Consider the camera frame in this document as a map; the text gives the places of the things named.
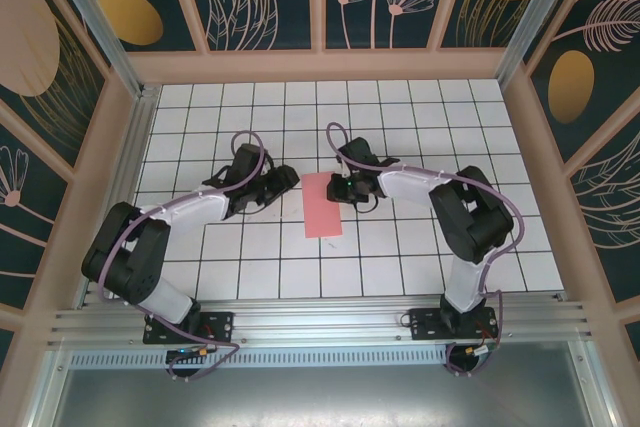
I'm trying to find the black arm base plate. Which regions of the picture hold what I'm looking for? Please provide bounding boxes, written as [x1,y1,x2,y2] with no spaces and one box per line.
[408,306,501,341]
[142,311,236,346]

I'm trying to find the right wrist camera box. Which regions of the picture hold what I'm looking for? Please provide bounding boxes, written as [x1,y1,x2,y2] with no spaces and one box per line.
[326,171,359,204]

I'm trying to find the wall panel with yellow oval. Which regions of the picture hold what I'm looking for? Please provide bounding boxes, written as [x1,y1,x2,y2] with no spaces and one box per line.
[62,0,197,53]

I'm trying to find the slotted metal cable tray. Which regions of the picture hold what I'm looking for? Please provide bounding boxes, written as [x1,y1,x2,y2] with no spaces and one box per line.
[68,349,581,369]

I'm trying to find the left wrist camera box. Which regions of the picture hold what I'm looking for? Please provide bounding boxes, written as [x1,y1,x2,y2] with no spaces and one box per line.
[269,164,302,197]

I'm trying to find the short aluminium frame strut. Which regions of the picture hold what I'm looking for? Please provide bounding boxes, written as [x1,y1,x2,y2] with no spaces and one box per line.
[22,346,76,427]
[569,341,621,427]

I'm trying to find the wall panel with fern outlines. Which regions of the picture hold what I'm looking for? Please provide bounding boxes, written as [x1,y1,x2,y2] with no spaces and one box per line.
[569,136,640,303]

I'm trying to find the wide aluminium mounting rail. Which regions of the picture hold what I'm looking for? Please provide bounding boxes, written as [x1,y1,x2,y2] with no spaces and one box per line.
[47,296,596,348]

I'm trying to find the aluminium frame post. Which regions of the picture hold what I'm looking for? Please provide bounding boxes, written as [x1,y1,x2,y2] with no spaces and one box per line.
[494,0,586,93]
[39,0,146,98]

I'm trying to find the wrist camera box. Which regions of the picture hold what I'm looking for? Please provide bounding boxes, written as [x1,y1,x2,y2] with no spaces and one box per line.
[326,171,359,204]
[269,164,302,197]

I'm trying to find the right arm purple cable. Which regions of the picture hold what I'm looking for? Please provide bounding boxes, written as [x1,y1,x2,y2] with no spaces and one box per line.
[325,121,524,378]

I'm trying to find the wall panel with single flower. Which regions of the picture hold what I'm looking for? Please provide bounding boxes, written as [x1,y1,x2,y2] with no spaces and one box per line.
[0,101,71,311]

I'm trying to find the aluminium side rail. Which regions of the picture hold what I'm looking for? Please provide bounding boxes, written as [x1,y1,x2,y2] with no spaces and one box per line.
[74,86,161,308]

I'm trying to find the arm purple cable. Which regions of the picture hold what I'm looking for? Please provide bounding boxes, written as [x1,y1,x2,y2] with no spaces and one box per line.
[97,130,267,382]
[325,121,524,378]

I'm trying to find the wall panel with feather outline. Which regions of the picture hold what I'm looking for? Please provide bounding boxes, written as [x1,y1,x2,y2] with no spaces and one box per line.
[527,0,640,163]

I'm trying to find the wall panel with large circle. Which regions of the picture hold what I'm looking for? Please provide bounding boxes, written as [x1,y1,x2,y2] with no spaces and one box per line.
[0,0,112,171]

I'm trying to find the small circuit board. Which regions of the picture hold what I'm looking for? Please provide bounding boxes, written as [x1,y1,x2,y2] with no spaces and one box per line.
[166,346,211,364]

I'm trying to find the pink paper sheet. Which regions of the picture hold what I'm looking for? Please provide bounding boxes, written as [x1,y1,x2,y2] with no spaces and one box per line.
[301,171,345,239]

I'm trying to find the grey metal sheet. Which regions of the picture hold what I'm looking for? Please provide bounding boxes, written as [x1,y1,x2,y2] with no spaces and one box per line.
[29,341,616,427]

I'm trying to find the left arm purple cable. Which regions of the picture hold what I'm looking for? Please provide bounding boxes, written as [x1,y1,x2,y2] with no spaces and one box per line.
[97,130,267,382]

